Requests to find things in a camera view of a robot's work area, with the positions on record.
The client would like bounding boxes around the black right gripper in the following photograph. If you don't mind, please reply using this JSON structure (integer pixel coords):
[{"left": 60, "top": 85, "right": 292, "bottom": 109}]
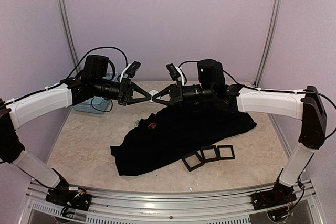
[{"left": 153, "top": 80, "right": 215, "bottom": 108}]

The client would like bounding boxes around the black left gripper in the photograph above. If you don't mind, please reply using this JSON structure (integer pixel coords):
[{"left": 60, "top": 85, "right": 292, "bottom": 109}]
[{"left": 92, "top": 77, "right": 151, "bottom": 105}]

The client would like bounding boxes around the black garment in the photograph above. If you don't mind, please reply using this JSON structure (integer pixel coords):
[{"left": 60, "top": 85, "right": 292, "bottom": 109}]
[{"left": 110, "top": 104, "right": 257, "bottom": 176}]

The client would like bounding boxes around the green round brooch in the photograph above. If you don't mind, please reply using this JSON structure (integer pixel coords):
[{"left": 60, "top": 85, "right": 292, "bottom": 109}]
[{"left": 149, "top": 90, "right": 159, "bottom": 97}]

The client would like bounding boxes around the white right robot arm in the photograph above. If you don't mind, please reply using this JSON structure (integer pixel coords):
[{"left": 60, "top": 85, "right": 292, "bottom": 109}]
[{"left": 152, "top": 83, "right": 327, "bottom": 205}]

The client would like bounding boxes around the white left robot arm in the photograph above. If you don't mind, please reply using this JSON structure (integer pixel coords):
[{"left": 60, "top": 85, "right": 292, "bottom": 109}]
[{"left": 1, "top": 78, "right": 151, "bottom": 206}]

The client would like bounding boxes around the light blue plastic basket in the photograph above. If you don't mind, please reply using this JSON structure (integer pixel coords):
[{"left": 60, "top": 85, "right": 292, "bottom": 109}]
[{"left": 72, "top": 73, "right": 113, "bottom": 114}]

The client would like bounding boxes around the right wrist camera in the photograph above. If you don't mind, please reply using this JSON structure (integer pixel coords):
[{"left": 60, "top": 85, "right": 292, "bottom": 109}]
[{"left": 165, "top": 59, "right": 226, "bottom": 88}]

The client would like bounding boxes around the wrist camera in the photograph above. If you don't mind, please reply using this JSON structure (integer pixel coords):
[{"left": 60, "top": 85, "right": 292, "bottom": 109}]
[
  {"left": 165, "top": 59, "right": 226, "bottom": 88},
  {"left": 82, "top": 55, "right": 141, "bottom": 82}
]

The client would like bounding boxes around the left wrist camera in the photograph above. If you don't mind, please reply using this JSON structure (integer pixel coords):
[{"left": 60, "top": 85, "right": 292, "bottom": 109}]
[{"left": 82, "top": 55, "right": 141, "bottom": 82}]

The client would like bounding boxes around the middle black square frame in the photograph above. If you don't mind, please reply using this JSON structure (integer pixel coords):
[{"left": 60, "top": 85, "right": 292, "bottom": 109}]
[{"left": 200, "top": 145, "right": 219, "bottom": 163}]

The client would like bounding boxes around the black square frame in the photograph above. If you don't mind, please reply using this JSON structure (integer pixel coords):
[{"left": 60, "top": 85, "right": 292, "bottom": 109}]
[
  {"left": 217, "top": 145, "right": 235, "bottom": 160},
  {"left": 182, "top": 151, "right": 205, "bottom": 172},
  {"left": 200, "top": 145, "right": 219, "bottom": 163}
]

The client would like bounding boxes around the left black square frame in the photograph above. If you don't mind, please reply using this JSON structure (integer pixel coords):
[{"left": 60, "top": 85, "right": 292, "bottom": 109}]
[{"left": 182, "top": 151, "right": 205, "bottom": 172}]

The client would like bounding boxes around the right black square frame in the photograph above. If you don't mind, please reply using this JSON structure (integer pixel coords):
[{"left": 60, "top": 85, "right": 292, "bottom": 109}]
[{"left": 217, "top": 145, "right": 235, "bottom": 160}]

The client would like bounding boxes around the front aluminium rail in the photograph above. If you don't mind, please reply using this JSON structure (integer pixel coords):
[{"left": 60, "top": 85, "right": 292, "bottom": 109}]
[{"left": 25, "top": 179, "right": 318, "bottom": 224}]

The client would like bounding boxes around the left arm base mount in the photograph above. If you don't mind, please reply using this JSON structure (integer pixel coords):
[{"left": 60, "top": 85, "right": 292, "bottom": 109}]
[{"left": 45, "top": 175, "right": 92, "bottom": 217}]

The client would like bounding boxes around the right aluminium corner post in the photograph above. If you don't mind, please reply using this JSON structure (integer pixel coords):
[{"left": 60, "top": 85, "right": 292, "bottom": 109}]
[{"left": 253, "top": 0, "right": 281, "bottom": 87}]

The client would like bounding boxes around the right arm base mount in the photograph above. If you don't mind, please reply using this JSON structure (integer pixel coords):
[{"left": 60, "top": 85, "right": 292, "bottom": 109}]
[{"left": 251, "top": 176, "right": 305, "bottom": 210}]

